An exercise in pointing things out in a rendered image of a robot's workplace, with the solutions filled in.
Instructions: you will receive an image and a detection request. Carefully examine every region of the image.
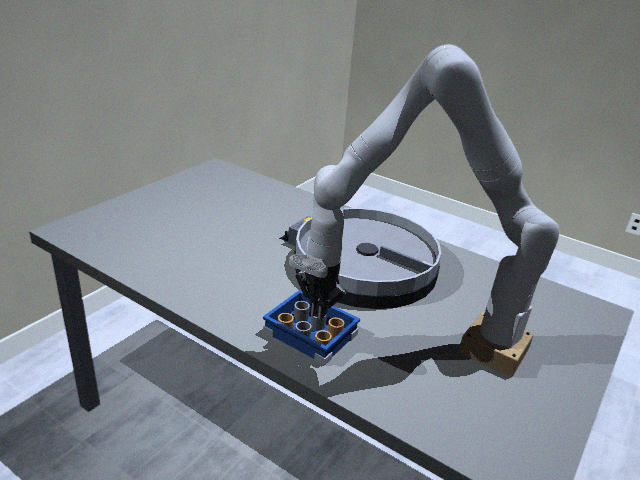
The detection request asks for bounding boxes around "blue plastic crate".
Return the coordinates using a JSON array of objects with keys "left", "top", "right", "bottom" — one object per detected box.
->
[{"left": 263, "top": 290, "right": 357, "bottom": 366}]

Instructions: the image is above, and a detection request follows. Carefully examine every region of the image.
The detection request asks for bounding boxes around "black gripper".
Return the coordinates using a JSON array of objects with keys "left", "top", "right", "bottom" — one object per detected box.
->
[{"left": 296, "top": 261, "right": 348, "bottom": 319}]

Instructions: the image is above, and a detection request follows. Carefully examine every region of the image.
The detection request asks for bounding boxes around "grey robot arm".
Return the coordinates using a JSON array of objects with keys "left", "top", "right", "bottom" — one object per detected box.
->
[{"left": 289, "top": 45, "right": 559, "bottom": 348}]

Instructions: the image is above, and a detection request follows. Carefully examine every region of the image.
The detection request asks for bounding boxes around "grey metal bushing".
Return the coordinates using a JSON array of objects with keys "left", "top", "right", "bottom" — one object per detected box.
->
[
  {"left": 294, "top": 301, "right": 310, "bottom": 322},
  {"left": 310, "top": 314, "right": 326, "bottom": 330},
  {"left": 295, "top": 321, "right": 311, "bottom": 338}
]

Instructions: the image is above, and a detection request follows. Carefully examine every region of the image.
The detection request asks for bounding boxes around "bronze bushing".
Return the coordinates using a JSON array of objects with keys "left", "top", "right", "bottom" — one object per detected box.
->
[
  {"left": 278, "top": 313, "right": 294, "bottom": 329},
  {"left": 315, "top": 331, "right": 332, "bottom": 346},
  {"left": 328, "top": 318, "right": 344, "bottom": 339}
]

